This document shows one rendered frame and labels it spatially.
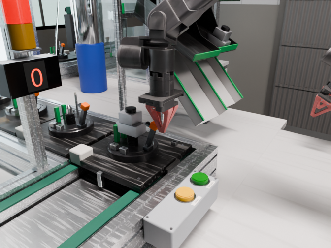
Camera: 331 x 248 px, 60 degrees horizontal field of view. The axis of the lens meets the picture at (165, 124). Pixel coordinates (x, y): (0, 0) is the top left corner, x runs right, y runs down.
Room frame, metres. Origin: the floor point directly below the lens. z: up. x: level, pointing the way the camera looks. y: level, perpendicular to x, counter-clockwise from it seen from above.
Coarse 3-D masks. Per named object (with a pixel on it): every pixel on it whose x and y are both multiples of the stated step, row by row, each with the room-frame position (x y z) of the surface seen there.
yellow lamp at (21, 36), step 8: (8, 24) 0.58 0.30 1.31; (16, 24) 0.58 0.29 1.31; (24, 24) 0.59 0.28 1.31; (32, 24) 0.61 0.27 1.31; (8, 32) 0.59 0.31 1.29; (16, 32) 0.58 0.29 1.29; (24, 32) 0.59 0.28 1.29; (32, 32) 0.60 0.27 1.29; (8, 40) 0.59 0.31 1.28; (16, 40) 0.58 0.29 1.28; (24, 40) 0.59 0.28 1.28; (32, 40) 0.60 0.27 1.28; (16, 48) 0.58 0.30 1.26; (24, 48) 0.58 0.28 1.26; (32, 48) 0.60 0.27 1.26
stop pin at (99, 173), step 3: (99, 171) 0.60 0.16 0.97; (99, 174) 0.59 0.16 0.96; (102, 174) 0.59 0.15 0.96; (99, 177) 0.59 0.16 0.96; (102, 177) 0.59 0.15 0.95; (99, 180) 0.59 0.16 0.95; (102, 180) 0.59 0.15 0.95; (99, 183) 0.59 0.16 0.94; (102, 183) 0.59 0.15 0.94; (102, 186) 0.59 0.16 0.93
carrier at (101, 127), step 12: (60, 120) 0.85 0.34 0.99; (72, 120) 0.83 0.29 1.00; (96, 120) 0.91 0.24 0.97; (108, 120) 0.91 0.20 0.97; (48, 132) 0.81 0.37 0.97; (60, 132) 0.77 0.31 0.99; (72, 132) 0.78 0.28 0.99; (84, 132) 0.80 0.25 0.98; (96, 132) 0.81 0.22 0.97; (108, 132) 0.81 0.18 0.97; (48, 144) 0.73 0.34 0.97; (60, 144) 0.73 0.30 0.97; (72, 144) 0.73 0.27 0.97; (84, 144) 0.73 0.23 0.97
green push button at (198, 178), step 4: (200, 172) 0.58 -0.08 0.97; (192, 176) 0.57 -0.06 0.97; (196, 176) 0.57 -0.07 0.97; (200, 176) 0.57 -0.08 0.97; (204, 176) 0.57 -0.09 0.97; (192, 180) 0.56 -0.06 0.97; (196, 180) 0.55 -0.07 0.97; (200, 180) 0.55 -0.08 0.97; (204, 180) 0.55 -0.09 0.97; (196, 184) 0.55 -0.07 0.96; (200, 184) 0.55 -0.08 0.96; (204, 184) 0.55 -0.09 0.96
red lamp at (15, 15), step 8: (0, 0) 0.59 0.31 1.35; (8, 0) 0.58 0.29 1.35; (16, 0) 0.59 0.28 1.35; (24, 0) 0.60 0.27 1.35; (8, 8) 0.58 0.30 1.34; (16, 8) 0.58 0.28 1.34; (24, 8) 0.59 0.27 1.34; (8, 16) 0.58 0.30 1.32; (16, 16) 0.58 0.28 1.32; (24, 16) 0.59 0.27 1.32
